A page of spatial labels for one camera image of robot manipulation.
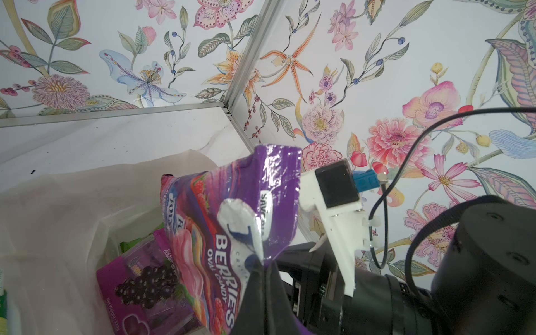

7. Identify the right aluminium frame post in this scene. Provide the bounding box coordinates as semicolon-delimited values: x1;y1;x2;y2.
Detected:
224;0;287;112

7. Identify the purple Fox's candy bag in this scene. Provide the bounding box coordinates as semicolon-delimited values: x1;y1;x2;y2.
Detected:
160;145;302;334

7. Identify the white paper gift bag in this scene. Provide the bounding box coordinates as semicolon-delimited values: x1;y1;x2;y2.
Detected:
1;150;216;334

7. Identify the purple berry biscuit pack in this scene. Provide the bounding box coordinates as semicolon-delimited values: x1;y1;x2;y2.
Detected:
96;229;202;334

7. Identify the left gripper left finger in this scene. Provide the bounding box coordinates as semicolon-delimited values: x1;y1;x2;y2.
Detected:
230;261;267;335

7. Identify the aluminium frame post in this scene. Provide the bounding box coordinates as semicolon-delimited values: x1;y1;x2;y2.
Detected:
1;102;227;128
224;0;287;112

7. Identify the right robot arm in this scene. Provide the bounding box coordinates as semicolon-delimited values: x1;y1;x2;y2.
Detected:
277;195;535;334

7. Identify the right thin black cable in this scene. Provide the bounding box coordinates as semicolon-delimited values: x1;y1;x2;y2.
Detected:
368;106;536;269

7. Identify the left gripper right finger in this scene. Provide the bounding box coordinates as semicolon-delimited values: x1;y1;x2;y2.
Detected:
265;262;301;335

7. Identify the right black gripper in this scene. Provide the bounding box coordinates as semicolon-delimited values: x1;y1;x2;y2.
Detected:
276;241;356;334

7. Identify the left aluminium frame post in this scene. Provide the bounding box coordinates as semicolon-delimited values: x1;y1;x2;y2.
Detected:
1;102;227;128

